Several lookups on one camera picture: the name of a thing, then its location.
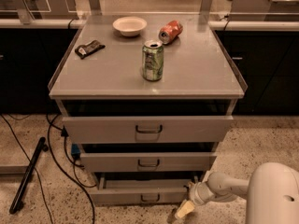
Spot orange soda can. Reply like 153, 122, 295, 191
159, 21, 183, 44

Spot white bowl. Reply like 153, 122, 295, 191
112, 17, 147, 37

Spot grey top drawer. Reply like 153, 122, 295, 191
63, 116, 233, 144

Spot grey drawer cabinet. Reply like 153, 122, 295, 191
49, 14, 246, 190

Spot black floor cable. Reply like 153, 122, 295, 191
0, 113, 96, 224

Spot white horizontal rail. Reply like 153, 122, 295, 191
0, 19, 299, 32

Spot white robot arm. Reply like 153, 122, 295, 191
175, 162, 299, 224

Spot grey drawer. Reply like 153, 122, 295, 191
80, 152, 216, 173
90, 172, 200, 206
63, 116, 233, 144

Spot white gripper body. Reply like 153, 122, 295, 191
189, 182, 215, 206

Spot blue plug connector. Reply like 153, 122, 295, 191
71, 144, 80, 160

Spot grey bottom drawer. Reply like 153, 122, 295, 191
90, 172, 200, 206

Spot green soda can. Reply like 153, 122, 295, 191
142, 40, 164, 81

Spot grey middle drawer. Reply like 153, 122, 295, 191
80, 152, 216, 173

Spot black bar on floor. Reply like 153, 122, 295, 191
9, 137, 46, 214

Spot dark snack packet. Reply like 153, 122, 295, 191
75, 40, 106, 59

